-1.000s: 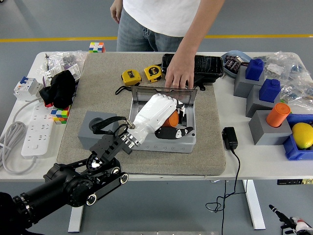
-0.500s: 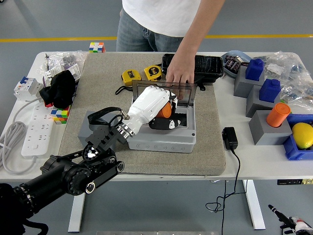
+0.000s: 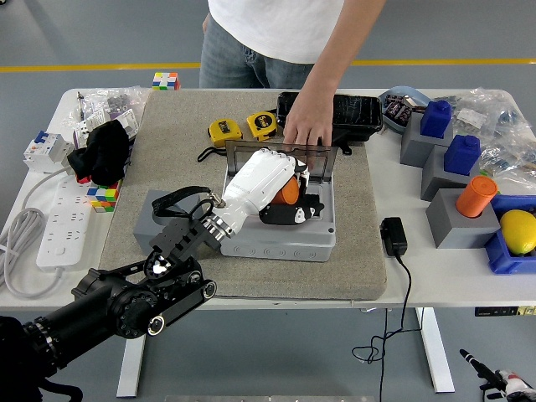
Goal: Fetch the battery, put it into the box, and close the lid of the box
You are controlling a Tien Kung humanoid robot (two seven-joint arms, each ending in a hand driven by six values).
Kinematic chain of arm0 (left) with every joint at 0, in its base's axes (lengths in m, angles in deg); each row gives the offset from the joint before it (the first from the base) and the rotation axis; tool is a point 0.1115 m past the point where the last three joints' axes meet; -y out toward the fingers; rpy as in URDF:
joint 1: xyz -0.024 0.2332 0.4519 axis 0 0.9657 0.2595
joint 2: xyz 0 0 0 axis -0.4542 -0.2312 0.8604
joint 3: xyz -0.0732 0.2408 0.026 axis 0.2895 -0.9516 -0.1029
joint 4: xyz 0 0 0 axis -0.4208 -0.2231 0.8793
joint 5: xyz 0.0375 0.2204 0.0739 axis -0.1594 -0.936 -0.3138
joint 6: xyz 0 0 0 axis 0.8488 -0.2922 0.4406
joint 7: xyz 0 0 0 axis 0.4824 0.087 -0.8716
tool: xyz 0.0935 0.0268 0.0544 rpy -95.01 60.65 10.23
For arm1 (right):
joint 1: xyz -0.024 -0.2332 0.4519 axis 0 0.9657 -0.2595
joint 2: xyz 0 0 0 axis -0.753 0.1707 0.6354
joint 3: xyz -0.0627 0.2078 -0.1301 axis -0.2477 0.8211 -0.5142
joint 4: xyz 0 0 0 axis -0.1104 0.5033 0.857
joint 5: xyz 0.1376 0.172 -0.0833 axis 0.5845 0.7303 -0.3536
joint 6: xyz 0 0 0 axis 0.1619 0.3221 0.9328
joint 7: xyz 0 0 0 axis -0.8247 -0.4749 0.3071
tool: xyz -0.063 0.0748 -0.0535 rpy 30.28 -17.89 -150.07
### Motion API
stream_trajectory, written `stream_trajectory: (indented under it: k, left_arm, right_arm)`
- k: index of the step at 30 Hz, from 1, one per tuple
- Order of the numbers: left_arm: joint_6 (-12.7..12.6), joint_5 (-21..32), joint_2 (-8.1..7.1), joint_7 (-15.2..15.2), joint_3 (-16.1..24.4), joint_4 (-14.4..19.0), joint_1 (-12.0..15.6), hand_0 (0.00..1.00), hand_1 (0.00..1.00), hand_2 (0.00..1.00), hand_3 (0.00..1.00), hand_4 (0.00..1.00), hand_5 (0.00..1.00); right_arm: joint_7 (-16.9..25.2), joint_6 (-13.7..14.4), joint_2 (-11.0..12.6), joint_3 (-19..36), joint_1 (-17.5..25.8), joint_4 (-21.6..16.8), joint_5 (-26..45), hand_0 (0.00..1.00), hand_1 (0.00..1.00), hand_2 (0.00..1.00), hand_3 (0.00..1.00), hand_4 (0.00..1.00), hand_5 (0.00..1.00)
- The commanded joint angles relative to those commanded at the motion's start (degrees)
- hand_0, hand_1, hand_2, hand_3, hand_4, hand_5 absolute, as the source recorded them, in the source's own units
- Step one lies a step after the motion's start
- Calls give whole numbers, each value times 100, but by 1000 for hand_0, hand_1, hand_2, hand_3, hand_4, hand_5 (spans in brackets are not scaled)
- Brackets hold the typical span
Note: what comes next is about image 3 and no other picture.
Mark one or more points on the person's hand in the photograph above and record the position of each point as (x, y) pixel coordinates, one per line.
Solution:
(307, 121)

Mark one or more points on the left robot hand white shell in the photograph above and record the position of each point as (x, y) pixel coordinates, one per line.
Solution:
(259, 180)

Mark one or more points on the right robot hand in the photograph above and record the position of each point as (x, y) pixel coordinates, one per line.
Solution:
(513, 387)

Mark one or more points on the orange cylinder battery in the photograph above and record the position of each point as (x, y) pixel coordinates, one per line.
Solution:
(475, 197)
(290, 192)

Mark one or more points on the smoky transparent box lid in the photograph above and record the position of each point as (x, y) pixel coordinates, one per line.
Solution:
(320, 161)

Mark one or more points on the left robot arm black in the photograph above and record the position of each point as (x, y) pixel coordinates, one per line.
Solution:
(125, 301)

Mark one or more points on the person's forearm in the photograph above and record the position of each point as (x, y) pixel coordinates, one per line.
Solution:
(339, 54)

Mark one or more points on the black plastic tray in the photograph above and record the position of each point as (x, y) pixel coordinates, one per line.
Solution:
(356, 111)

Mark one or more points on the black table control panel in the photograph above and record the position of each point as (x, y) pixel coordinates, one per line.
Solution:
(498, 311)

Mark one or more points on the white table leg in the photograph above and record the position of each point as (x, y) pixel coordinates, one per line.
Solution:
(435, 352)
(130, 368)

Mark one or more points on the dark purple packets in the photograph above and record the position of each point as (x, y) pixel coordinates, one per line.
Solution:
(398, 108)

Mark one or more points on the light blue bowl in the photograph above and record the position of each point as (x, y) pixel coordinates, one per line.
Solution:
(402, 93)

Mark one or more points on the person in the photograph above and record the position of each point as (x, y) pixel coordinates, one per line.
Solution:
(276, 25)

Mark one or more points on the grey-brown mat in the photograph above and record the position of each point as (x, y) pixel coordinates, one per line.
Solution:
(293, 280)

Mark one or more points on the grey block holder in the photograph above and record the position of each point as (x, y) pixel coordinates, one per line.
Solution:
(454, 228)
(416, 148)
(435, 180)

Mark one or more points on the grey block with round hole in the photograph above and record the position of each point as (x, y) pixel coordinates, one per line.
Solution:
(144, 234)

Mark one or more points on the blue bottle-shaped block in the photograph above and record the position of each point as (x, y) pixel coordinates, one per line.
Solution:
(436, 119)
(461, 156)

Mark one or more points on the blue storage bin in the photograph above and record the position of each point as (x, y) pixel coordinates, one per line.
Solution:
(500, 257)

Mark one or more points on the colourful puzzle cube white face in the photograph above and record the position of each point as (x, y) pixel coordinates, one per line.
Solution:
(166, 80)

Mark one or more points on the yellow lemon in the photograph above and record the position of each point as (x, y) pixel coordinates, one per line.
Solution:
(519, 232)

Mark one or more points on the black cloth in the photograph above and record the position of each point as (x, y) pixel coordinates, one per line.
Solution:
(104, 153)

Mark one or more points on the clear bags of small parts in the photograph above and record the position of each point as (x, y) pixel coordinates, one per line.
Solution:
(113, 98)

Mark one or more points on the clear bags of components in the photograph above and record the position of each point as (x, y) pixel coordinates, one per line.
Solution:
(502, 130)

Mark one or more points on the metal screwdriver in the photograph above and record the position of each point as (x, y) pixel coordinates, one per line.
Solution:
(79, 104)

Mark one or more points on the white power strip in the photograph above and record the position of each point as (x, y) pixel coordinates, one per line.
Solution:
(65, 226)

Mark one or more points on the white blue circuit breaker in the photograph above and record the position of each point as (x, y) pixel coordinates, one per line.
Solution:
(44, 151)

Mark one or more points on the grey electrical enclosure box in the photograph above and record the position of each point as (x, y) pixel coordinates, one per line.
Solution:
(289, 247)

